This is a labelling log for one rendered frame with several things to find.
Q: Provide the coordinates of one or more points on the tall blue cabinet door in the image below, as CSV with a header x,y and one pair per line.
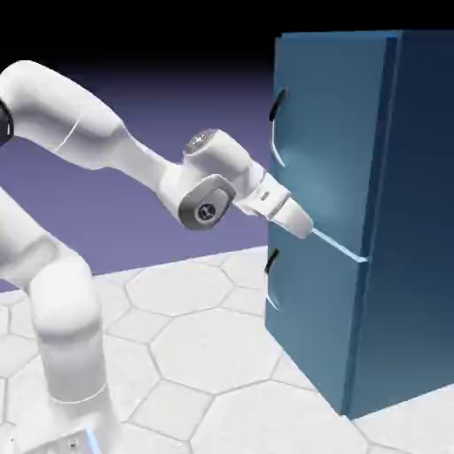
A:
x,y
330,124

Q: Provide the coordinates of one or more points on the blue cabinet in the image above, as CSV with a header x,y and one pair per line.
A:
x,y
408,212

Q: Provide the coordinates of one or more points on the short blue cabinet door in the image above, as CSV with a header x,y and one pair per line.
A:
x,y
312,319

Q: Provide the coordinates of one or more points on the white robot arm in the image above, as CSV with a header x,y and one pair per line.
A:
x,y
88,124

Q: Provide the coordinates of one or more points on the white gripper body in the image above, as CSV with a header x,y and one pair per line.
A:
x,y
293,214

